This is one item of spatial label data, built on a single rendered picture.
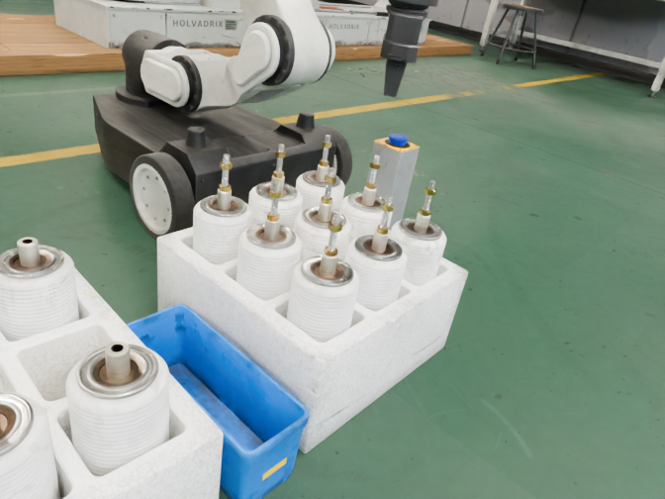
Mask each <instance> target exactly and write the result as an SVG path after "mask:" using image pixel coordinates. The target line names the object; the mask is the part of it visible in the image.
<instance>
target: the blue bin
mask: <svg viewBox="0 0 665 499"><path fill-rule="evenodd" d="M127 326H128V327H129V328H130V330H131V331H132V332H133V333H134V334H135V335H136V336H137V337H138V338H139V340H140V341H141V342H142V343H143V344H144V345H145V346H146V347H147V348H148V349H151V350H153V351H154V352H156V353H157V354H158V355H159V356H161V357H162V358H163V360H164V361H165V362H166V364H167V367H168V370H169V373H170V374H171V375H172V376H173V377H174V379H175V380H176V381H177V382H178V383H179V384H180V385H181V386H182V388H183V389H184V390H185V391H186V392H187V393H188V394H189V395H190V396H191V398H192V399H193V400H194V401H195V402H196V403H197V404H198V405H199V406H200V408H201V409H202V410H203V411H204V412H205V413H206V414H207V415H208V416H209V418H210V419H211V420H212V421H213V422H214V423H215V424H216V425H217V426H218V428H219V429H220V430H221V431H222V432H223V448H222V462H221V476H220V489H221V490H222V491H223V492H224V494H225V495H226V496H227V497H228V498H229V499H262V498H264V497H265V496H266V495H267V494H269V493H270V492H271V491H273V490H274V489H275V488H276V487H278V486H279V485H280V484H282V483H283V482H284V481H285V480H287V479H288V478H289V477H290V476H291V475H292V472H293V468H294V464H295V460H296V456H297V452H298V448H299V444H300V440H301V437H302V433H303V429H304V428H305V427H306V425H307V424H308V420H309V415H310V414H309V410H308V409H307V408H306V407H305V406H304V405H303V404H301V403H300V402H299V401H298V400H297V399H296V398H294V397H293V396H292V395H291V394H290V393H289V392H287V391H286V390H285V389H284V388H283V387H282V386H280V385H279V384H278V383H277V382H276V381H275V380H273V379H272V378H271V377H270V376H269V375H268V374H266V373H265V372H264V371H263V370H262V369H261V368H259V367H258V366H257V365H256V364H255V363H254V362H252V361H251V360H250V359H249V358H248V357H247V356H245V355H244V354H243V353H242V352H241V351H240V350H238V349H237V348H236V347H235V346H234V345H232V344H231V343H230V342H229V341H228V340H227V339H225V338H224V337H223V336H222V335H221V334H220V333H218V332H217V331H216V330H215V329H214V328H213V327H211V326H210V325H209V324H208V323H207V322H206V321H204V320H203V319H202V318H201V317H200V316H199V315H197V314H196V313H195V312H194V311H193V310H192V309H190V308H189V307H188V306H186V305H183V304H178V305H174V306H171V307H169V308H166V309H164V310H161V311H159V312H156V313H154V314H151V315H148V316H146V317H143V318H141V319H138V320H136V321H133V322H131V323H128V324H127Z"/></svg>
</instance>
